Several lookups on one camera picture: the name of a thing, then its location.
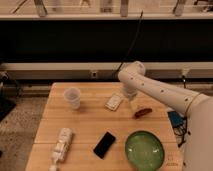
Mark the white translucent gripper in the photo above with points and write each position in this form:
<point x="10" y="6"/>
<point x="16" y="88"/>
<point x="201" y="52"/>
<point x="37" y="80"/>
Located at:
<point x="130" y="98"/>

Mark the white sponge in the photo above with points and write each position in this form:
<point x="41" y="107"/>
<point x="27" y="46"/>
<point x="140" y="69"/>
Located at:
<point x="114" y="101"/>

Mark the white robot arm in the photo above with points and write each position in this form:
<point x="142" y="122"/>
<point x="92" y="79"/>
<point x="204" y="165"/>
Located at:
<point x="196" y="106"/>

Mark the white ceramic cup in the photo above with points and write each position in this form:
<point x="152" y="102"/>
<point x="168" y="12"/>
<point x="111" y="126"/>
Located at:
<point x="72" y="96"/>

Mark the brown sausage toy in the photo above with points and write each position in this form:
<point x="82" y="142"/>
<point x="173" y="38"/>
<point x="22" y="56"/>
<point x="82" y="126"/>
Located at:
<point x="142" y="112"/>

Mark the blue connector box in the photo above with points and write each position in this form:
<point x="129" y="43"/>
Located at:
<point x="175" y="119"/>

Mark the green glass bowl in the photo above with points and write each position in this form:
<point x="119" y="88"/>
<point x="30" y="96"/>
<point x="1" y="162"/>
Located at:
<point x="144" y="151"/>

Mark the black smartphone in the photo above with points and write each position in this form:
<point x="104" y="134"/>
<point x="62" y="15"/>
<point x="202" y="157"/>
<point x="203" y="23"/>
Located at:
<point x="104" y="145"/>

